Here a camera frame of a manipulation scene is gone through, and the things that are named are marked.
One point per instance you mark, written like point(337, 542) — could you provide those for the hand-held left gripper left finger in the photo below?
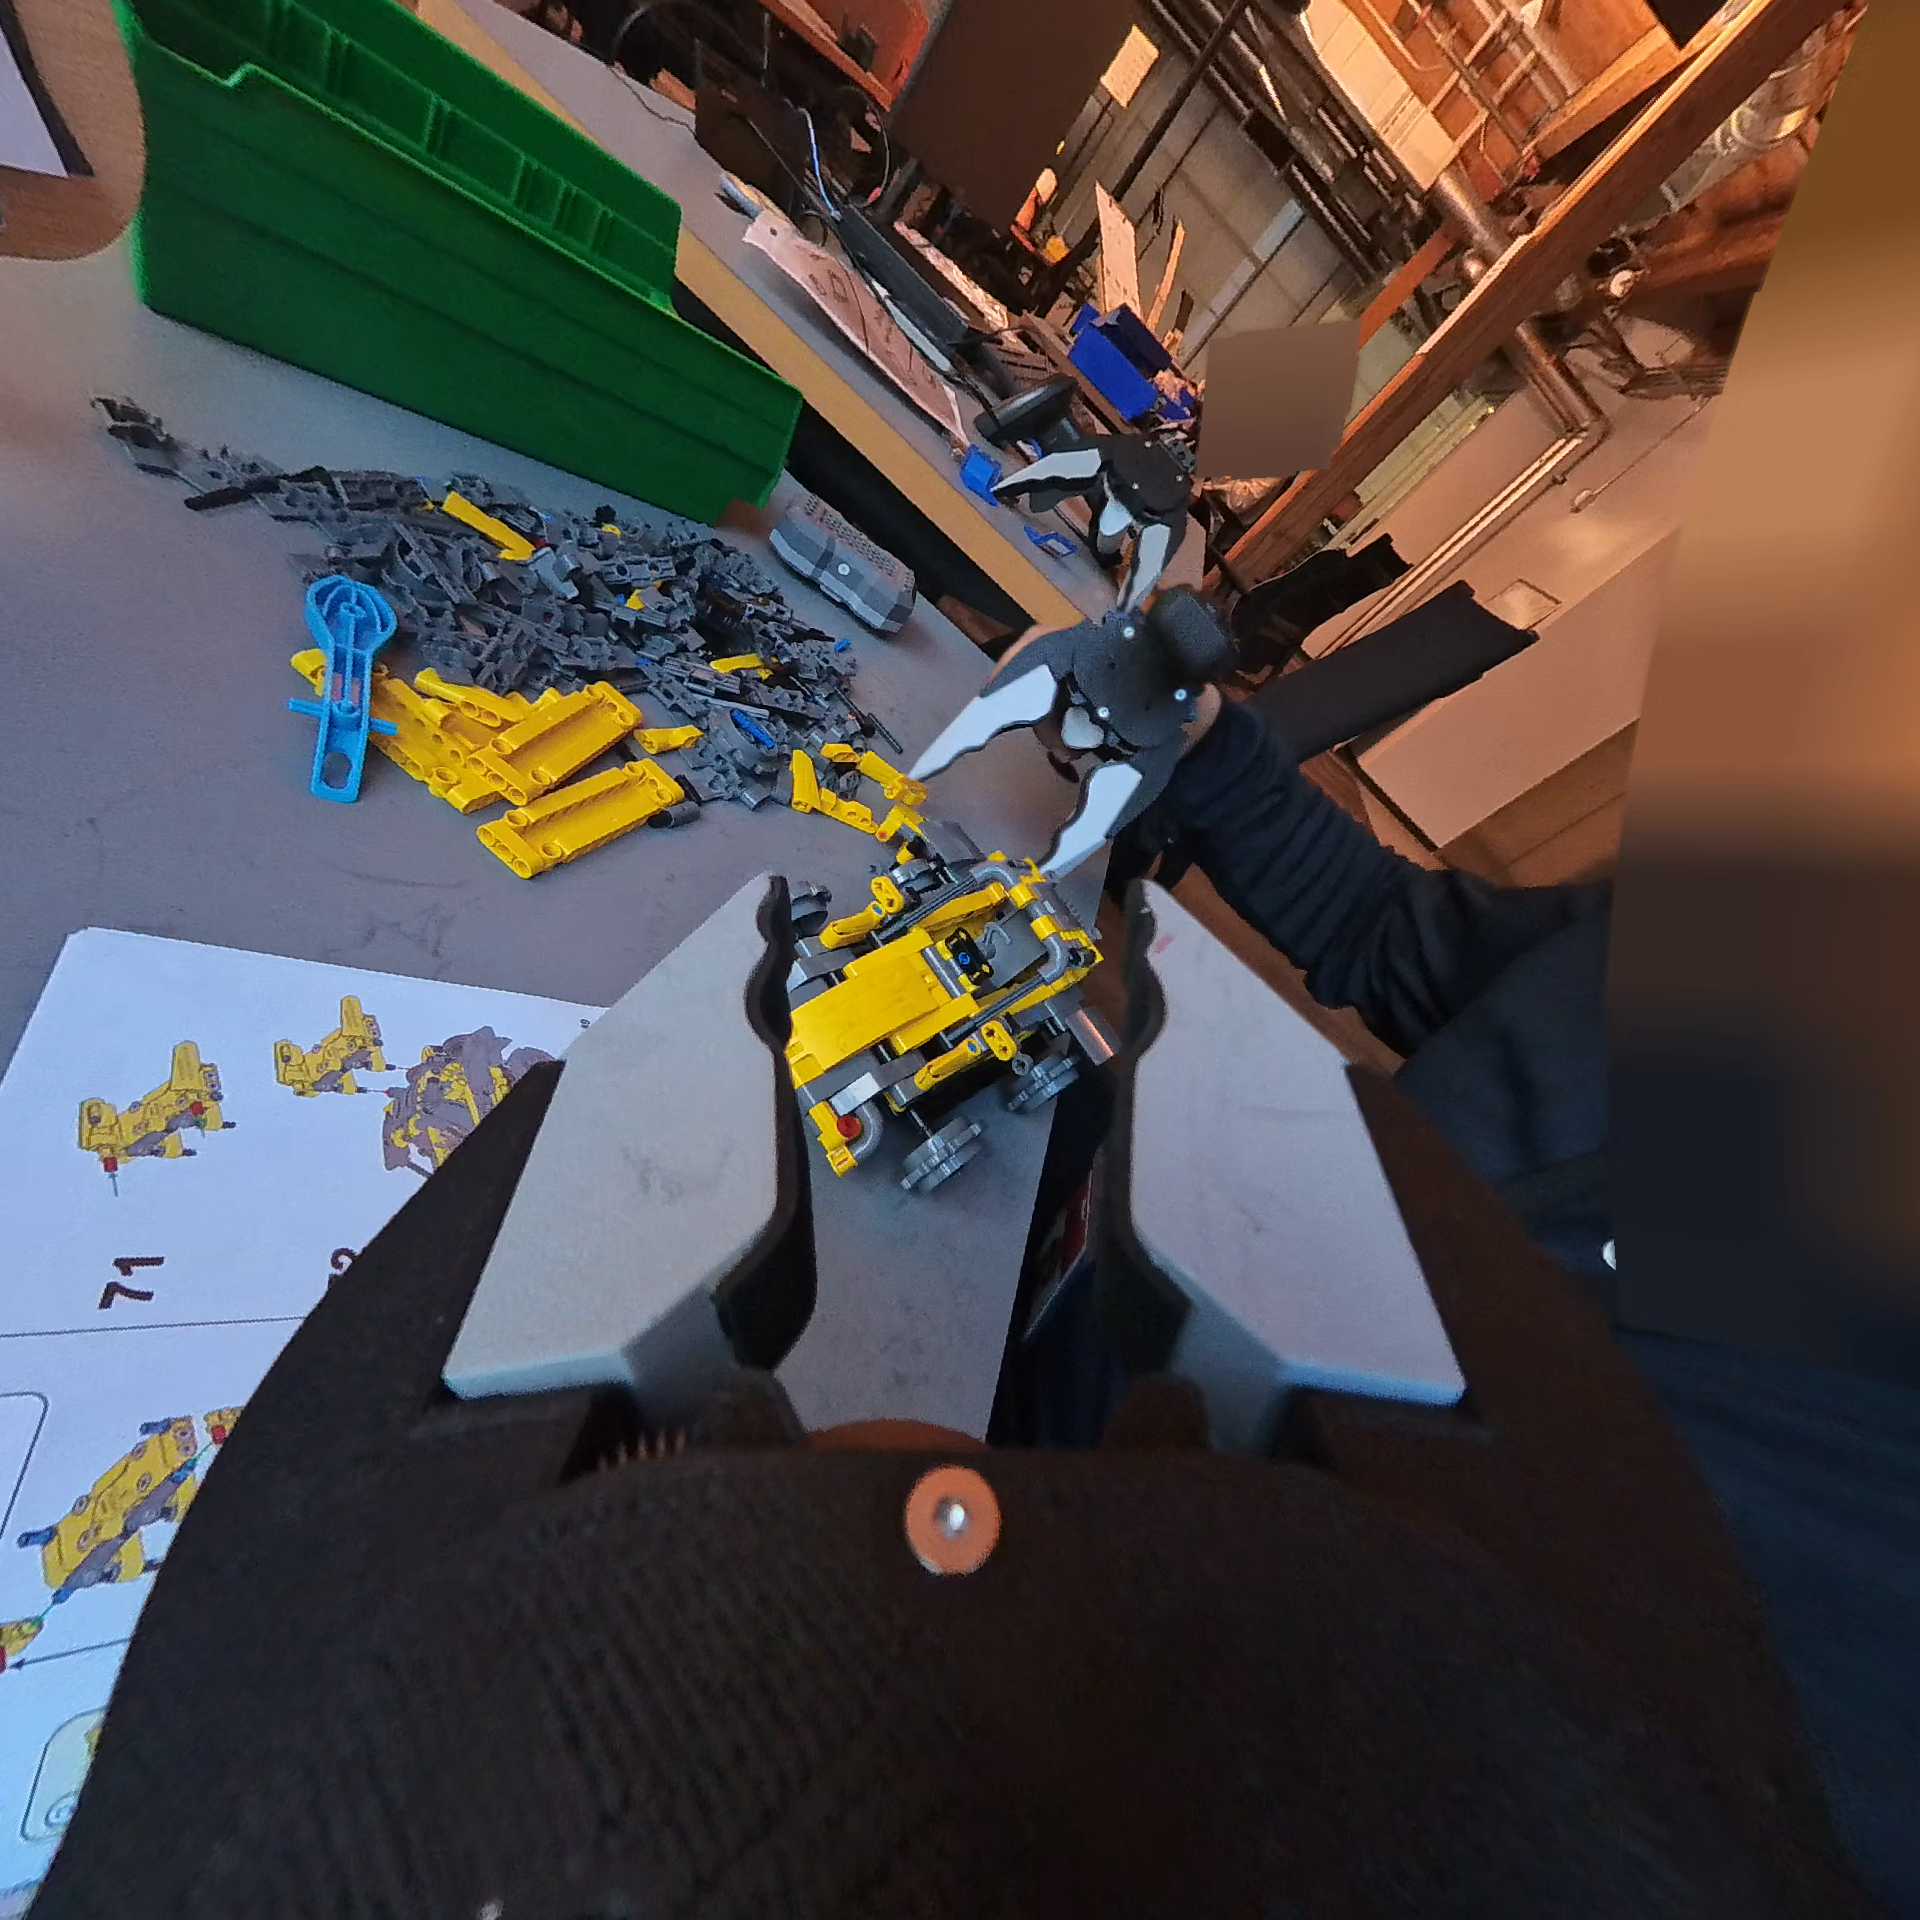
point(645, 1172)

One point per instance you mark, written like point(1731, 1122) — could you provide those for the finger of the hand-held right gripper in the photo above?
point(1109, 802)
point(983, 722)

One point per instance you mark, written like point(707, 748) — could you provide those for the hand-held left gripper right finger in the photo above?
point(1275, 1184)

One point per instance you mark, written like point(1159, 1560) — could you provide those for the yellow toy vehicle model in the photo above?
point(902, 1004)

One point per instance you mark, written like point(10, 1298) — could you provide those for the person's right forearm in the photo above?
point(1320, 855)

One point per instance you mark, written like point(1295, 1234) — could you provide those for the wood-edged grey desk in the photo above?
point(902, 452)

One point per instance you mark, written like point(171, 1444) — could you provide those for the grey battery box brick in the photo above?
point(839, 562)

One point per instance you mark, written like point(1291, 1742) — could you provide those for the black flat board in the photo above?
point(1424, 662)

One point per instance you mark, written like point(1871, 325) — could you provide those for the black handheld device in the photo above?
point(1035, 413)

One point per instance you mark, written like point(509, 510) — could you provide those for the blue plastic bins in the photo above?
point(1118, 359)

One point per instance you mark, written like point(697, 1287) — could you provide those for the white cabinet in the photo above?
point(1501, 720)

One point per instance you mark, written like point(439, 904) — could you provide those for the yellow rectangular beam panel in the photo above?
point(547, 734)
point(578, 812)

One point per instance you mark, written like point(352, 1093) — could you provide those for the pile of dark loose bricks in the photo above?
point(599, 600)

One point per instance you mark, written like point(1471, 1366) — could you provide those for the white instruction booklet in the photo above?
point(224, 1201)

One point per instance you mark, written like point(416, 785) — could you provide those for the white paper sheet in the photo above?
point(839, 294)

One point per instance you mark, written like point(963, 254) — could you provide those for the blue brick separator tool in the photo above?
point(339, 676)

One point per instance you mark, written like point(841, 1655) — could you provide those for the black monitor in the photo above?
point(1005, 89)

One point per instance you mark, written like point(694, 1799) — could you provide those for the green plastic storage bin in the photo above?
point(450, 329)

